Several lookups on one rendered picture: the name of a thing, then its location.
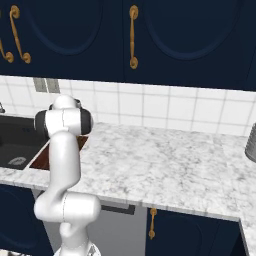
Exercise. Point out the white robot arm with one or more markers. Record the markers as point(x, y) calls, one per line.
point(63, 156)

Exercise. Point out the dark red cutting board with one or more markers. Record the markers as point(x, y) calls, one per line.
point(41, 160)

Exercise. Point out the black sink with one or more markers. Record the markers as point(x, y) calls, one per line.
point(17, 144)

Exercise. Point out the grey ribbed pot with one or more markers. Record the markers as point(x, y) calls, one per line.
point(251, 143)

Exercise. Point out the navy base cupboard door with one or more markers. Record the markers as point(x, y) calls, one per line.
point(193, 235)
point(20, 221)

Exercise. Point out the grey wall socket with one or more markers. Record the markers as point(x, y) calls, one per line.
point(40, 84)
point(53, 85)

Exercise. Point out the navy wall cupboard door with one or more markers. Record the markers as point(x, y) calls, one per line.
point(190, 40)
point(73, 36)
point(1, 20)

